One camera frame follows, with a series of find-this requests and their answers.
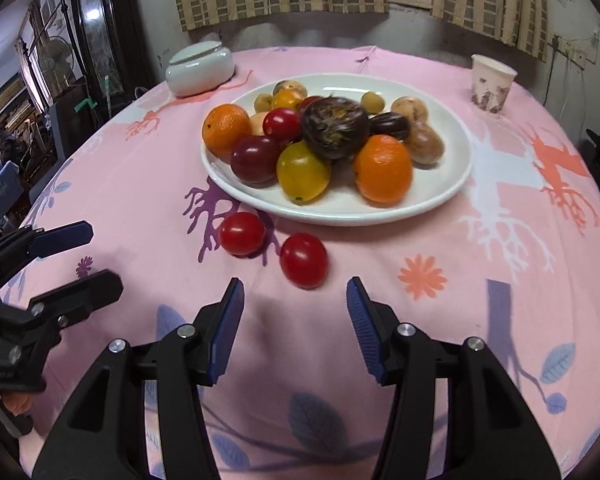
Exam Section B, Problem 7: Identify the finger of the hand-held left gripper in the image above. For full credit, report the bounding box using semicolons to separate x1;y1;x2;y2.
0;269;124;345
0;220;94;282

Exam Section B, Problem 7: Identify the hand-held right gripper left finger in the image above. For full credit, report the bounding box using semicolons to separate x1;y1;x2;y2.
32;277;245;480

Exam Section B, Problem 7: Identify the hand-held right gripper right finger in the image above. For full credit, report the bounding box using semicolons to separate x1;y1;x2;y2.
346;276;563;480

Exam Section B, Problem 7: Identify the red tomato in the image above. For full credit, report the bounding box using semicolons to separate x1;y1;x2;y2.
280;232;329;289
262;108;303;145
218;211;267;257

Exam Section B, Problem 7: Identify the orange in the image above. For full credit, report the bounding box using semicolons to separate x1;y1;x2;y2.
202;104;253;158
354;134;413;205

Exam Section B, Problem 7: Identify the green-yellow tangerine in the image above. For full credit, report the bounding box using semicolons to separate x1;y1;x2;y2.
276;141;332;204

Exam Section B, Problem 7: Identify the white oval plate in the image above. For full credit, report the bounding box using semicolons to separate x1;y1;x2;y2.
200;73;475;227

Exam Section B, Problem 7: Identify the tan passion fruit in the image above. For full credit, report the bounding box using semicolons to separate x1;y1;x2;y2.
405;121;446;167
391;96;429;123

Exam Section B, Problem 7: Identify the large dark purple mangosteen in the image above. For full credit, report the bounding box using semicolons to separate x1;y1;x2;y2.
300;95;371;161

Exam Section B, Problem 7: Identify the dark purple round fruit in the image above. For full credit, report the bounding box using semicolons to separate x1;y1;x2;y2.
369;111;412;142

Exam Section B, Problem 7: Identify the small yellow-green fruit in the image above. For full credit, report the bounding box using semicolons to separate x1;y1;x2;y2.
361;91;385;115

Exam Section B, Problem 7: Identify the yellow-orange tangerine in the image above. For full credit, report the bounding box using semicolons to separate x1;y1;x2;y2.
271;90;302;111

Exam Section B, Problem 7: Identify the person's left hand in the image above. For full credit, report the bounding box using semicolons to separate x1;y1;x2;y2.
2;391;33;416

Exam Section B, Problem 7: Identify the blue patterned cloth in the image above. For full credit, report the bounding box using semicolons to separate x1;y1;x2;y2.
0;160;21;221

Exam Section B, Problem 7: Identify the pink printed tablecloth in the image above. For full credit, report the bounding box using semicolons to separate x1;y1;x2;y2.
17;45;600;480

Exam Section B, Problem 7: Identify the dark grey box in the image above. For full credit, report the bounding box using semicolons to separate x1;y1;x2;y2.
47;95;106;161

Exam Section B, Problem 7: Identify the standing fan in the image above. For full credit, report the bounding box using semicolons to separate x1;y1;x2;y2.
40;35;73;86

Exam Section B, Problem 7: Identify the pale green ceramic jar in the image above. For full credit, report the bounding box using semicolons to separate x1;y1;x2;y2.
165;50;236;98

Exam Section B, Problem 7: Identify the dark wooden cabinet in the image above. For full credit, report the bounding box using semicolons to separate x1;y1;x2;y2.
67;0;156;106

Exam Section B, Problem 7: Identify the pale green jar lid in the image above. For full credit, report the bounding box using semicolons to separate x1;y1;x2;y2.
169;41;226;66

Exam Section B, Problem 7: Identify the printed paper cup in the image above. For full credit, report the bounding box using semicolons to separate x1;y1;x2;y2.
470;54;518;117

